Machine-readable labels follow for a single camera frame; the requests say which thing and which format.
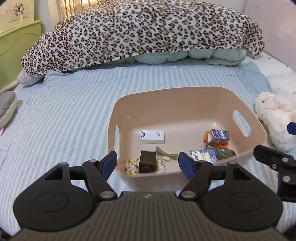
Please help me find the blue white tissue packet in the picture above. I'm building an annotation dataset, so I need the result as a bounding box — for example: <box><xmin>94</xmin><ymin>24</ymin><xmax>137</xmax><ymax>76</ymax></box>
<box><xmin>189</xmin><ymin>149</ymin><xmax>217</xmax><ymax>164</ymax></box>

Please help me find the orange sock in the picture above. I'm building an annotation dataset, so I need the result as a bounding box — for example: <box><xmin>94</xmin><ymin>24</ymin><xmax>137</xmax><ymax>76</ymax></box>
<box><xmin>203</xmin><ymin>131</ymin><xmax>229</xmax><ymax>148</ymax></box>

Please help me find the floral yellow white scrunchie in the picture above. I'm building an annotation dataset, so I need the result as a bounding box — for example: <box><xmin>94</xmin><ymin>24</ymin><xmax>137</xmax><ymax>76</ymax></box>
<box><xmin>125</xmin><ymin>158</ymin><xmax>166</xmax><ymax>175</ymax></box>

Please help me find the brown hair clip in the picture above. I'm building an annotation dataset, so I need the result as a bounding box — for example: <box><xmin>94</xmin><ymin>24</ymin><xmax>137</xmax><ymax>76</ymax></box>
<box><xmin>155</xmin><ymin>147</ymin><xmax>178</xmax><ymax>161</ymax></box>

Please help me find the dark blue small box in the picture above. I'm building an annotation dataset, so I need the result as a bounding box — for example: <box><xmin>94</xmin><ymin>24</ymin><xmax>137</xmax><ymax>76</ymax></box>
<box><xmin>210</xmin><ymin>129</ymin><xmax>230</xmax><ymax>140</ymax></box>

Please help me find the black small box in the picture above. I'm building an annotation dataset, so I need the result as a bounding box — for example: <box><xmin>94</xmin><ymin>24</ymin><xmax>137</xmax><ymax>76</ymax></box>
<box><xmin>138</xmin><ymin>151</ymin><xmax>157</xmax><ymax>173</ymax></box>

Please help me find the white small box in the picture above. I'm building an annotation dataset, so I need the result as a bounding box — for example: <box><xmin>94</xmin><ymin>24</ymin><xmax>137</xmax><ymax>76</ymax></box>
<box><xmin>140</xmin><ymin>130</ymin><xmax>165</xmax><ymax>144</ymax></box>

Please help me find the green dried herb packet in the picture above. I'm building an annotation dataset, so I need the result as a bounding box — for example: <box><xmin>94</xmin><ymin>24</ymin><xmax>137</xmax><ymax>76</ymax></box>
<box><xmin>213</xmin><ymin>147</ymin><xmax>236</xmax><ymax>161</ymax></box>

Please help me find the white plush toy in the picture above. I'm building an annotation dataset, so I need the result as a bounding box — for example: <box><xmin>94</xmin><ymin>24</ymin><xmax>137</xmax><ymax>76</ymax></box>
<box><xmin>254</xmin><ymin>92</ymin><xmax>295</xmax><ymax>152</ymax></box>

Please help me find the teal cloth piece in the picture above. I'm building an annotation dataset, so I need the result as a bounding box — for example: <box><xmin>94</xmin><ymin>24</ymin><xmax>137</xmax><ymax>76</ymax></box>
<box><xmin>236</xmin><ymin>61</ymin><xmax>272</xmax><ymax>97</ymax></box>

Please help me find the beige plastic storage basket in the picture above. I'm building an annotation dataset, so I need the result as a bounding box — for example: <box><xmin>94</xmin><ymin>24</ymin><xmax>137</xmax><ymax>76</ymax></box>
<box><xmin>107</xmin><ymin>87</ymin><xmax>267</xmax><ymax>191</ymax></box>

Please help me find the light green quilted comforter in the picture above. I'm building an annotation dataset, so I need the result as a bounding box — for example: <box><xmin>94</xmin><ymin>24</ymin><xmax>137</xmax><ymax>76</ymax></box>
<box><xmin>118</xmin><ymin>48</ymin><xmax>247</xmax><ymax>66</ymax></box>

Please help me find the lavender headboard panel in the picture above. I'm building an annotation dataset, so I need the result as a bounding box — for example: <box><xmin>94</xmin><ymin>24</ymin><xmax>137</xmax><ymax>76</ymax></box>
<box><xmin>244</xmin><ymin>0</ymin><xmax>296</xmax><ymax>71</ymax></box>

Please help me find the grey beige slipper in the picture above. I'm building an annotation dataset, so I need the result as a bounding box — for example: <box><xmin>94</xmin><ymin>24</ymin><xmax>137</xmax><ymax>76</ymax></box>
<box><xmin>0</xmin><ymin>91</ymin><xmax>18</xmax><ymax>135</ymax></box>

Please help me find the pink pillow corner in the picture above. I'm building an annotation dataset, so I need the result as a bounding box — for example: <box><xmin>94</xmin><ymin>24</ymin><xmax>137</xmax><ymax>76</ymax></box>
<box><xmin>16</xmin><ymin>69</ymin><xmax>43</xmax><ymax>86</ymax></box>

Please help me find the leopard print blanket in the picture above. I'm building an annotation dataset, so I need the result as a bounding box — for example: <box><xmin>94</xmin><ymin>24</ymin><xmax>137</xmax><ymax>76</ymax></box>
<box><xmin>21</xmin><ymin>1</ymin><xmax>265</xmax><ymax>78</ymax></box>

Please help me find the beige window curtain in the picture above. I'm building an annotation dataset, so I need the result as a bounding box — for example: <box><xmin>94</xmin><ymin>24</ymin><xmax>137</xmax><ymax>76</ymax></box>
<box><xmin>47</xmin><ymin>0</ymin><xmax>97</xmax><ymax>27</ymax></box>

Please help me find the beige canvas bag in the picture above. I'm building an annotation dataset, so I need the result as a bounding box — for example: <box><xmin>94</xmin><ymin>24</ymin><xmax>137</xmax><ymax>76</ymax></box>
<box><xmin>0</xmin><ymin>0</ymin><xmax>35</xmax><ymax>33</ymax></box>

